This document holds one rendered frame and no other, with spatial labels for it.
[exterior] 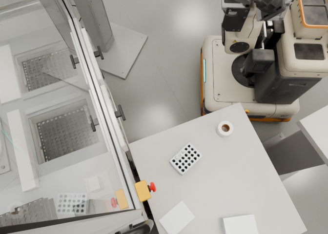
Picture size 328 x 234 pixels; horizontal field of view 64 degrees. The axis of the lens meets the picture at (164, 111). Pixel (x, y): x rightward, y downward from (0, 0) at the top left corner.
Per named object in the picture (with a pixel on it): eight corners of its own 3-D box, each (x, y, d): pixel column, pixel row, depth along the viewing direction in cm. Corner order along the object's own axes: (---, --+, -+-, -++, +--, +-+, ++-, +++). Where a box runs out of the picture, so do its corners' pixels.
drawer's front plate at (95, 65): (90, 40, 133) (84, 27, 123) (107, 89, 124) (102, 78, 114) (87, 42, 133) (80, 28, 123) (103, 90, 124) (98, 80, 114)
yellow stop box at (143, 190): (147, 180, 108) (146, 178, 101) (153, 197, 106) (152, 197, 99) (135, 185, 108) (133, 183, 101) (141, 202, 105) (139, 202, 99)
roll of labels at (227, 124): (225, 140, 122) (227, 138, 118) (213, 130, 123) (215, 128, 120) (234, 129, 124) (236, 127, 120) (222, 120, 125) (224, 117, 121)
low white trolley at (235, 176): (213, 138, 200) (239, 101, 128) (251, 220, 181) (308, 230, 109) (141, 166, 193) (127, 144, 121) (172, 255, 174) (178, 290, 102)
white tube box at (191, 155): (188, 143, 121) (189, 141, 118) (201, 156, 119) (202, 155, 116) (169, 162, 119) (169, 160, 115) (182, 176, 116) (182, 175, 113)
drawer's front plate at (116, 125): (109, 93, 124) (103, 83, 113) (128, 150, 114) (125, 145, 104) (105, 95, 123) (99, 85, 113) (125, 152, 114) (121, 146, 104)
